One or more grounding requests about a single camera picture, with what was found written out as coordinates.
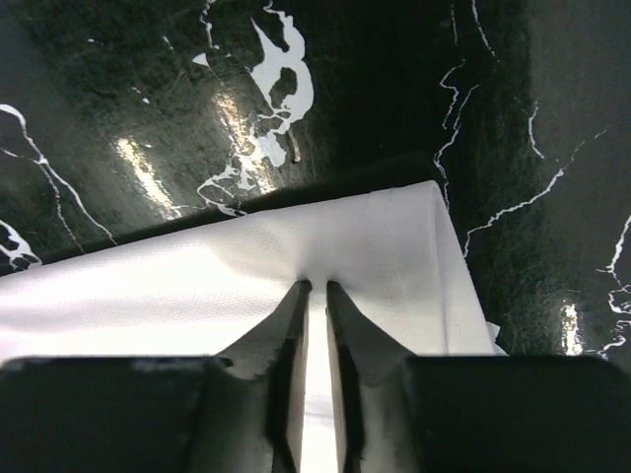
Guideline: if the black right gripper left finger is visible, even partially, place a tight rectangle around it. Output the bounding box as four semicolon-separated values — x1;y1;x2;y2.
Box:
1;281;312;472

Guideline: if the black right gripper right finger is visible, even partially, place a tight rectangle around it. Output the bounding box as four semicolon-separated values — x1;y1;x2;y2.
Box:
326;282;630;472

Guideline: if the white t shirt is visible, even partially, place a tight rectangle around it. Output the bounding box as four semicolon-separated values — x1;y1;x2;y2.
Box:
1;181;498;472

